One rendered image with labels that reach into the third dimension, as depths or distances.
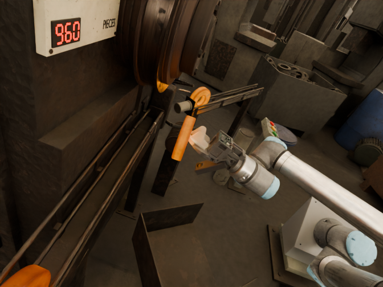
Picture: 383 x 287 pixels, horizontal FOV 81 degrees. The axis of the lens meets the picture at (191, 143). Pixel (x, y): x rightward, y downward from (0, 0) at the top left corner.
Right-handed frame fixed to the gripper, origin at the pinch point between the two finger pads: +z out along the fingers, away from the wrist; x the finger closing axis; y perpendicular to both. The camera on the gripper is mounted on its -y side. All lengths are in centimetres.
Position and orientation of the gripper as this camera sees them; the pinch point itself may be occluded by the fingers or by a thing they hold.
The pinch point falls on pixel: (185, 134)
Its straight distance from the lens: 74.6
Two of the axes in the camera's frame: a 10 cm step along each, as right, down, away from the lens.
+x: -1.8, 5.3, -8.3
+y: 5.7, -6.3, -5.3
